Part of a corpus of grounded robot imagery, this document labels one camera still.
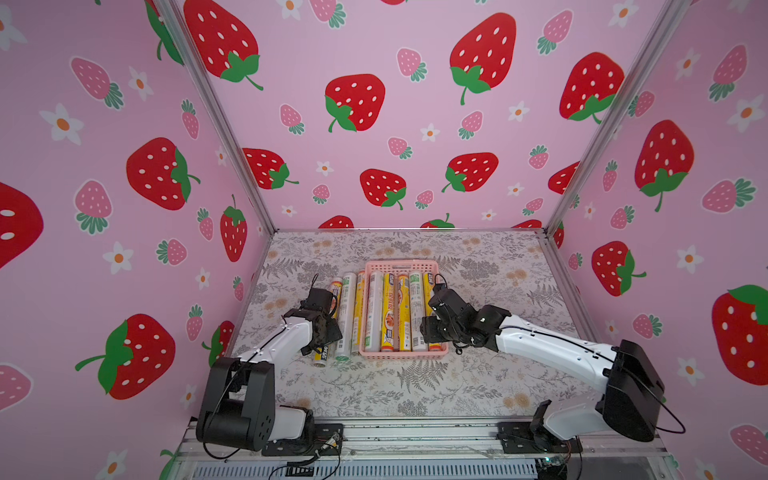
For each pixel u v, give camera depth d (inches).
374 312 36.6
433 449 28.8
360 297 39.6
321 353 33.6
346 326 35.2
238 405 16.7
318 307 28.2
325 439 28.7
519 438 28.4
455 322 24.1
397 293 39.1
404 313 36.7
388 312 36.7
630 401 15.7
